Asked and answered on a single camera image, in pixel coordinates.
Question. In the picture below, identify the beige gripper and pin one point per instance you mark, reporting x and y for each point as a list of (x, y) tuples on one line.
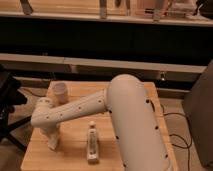
[(51, 132)]

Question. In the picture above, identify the clear plastic bottle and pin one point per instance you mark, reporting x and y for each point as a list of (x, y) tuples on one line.
[(92, 144)]

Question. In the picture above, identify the black office chair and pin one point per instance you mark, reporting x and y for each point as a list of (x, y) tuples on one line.
[(9, 97)]

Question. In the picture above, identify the white paper cup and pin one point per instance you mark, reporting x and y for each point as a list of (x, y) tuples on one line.
[(61, 92)]

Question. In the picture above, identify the white sponge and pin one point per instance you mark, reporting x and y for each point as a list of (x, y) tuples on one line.
[(53, 142)]

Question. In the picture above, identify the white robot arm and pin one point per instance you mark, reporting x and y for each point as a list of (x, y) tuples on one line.
[(135, 126)]

